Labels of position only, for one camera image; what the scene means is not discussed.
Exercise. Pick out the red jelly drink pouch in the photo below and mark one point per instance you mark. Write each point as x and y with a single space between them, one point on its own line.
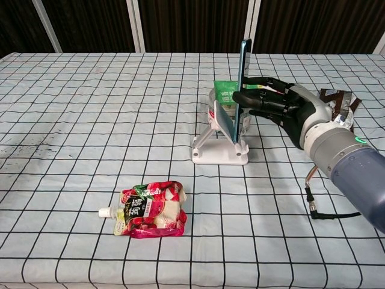
156 210

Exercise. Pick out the black smartphone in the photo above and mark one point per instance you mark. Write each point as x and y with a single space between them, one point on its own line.
245 60

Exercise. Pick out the light blue checkered tablecloth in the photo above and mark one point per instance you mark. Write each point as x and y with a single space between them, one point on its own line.
90 120

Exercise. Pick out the green tea packet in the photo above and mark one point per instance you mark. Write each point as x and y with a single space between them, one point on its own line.
224 91

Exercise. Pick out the dark slatted partition panel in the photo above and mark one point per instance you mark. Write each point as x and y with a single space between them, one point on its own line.
90 24
15 24
316 24
192 24

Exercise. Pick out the white phone stand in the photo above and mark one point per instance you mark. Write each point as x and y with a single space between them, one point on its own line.
216 156

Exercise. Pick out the brown chocolate wrapper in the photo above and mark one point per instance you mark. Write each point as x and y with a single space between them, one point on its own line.
346 102

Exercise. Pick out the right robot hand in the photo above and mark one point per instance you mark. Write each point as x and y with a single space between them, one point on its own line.
300 111

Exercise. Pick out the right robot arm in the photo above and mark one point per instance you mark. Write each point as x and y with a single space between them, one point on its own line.
355 168

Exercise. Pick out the clear plastic jar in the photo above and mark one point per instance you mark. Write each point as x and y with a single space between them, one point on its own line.
211 102

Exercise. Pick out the white partition frame post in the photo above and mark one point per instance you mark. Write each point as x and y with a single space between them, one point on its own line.
136 27
254 18
379 45
48 27

